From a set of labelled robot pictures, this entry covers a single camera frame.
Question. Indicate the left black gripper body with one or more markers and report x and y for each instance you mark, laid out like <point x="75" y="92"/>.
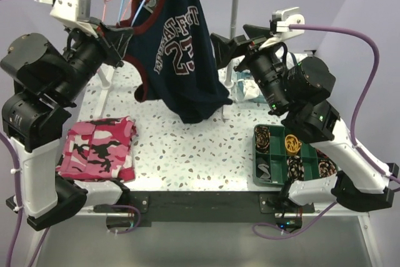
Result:
<point x="87" y="52"/>

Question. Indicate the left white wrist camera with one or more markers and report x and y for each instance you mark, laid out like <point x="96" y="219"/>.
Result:
<point x="72" y="14"/>

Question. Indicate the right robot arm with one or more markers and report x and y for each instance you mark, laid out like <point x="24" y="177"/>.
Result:
<point x="299" y="95"/>

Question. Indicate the brown pink floral rolled tie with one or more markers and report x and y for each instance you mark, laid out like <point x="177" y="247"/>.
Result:
<point x="326" y="168"/>

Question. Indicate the white garment in basket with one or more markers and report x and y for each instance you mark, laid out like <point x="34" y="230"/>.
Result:
<point x="291" y="58"/>

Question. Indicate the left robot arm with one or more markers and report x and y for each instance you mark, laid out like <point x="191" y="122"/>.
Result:
<point x="46" y="85"/>

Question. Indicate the navy tank top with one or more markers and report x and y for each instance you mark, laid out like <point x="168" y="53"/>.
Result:
<point x="171" y="49"/>

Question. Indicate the grey white rolled tie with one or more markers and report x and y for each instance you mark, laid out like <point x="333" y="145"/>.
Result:
<point x="264" y="168"/>

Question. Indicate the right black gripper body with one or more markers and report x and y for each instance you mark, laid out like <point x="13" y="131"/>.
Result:
<point x="264" y="64"/>

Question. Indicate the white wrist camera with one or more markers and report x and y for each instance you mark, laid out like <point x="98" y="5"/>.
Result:
<point x="279" y="25"/>
<point x="72" y="14"/>

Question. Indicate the yellow rolled tie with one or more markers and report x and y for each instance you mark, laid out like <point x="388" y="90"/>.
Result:
<point x="292" y="145"/>

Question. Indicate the green compartment tray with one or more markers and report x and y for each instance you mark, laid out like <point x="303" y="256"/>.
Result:
<point x="276" y="158"/>

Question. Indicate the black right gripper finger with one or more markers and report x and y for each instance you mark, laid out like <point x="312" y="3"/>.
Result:
<point x="227" y="49"/>
<point x="256" y="34"/>

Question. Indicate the black white spotted rolled tie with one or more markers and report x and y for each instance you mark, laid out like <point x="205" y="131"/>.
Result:
<point x="295" y="168"/>

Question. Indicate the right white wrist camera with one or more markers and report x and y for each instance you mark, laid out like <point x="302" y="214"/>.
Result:
<point x="279" y="25"/>

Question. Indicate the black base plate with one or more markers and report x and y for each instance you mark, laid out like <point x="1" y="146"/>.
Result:
<point x="202" y="206"/>

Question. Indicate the pink camouflage folded garment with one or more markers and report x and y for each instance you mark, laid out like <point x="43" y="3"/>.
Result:
<point x="98" y="150"/>

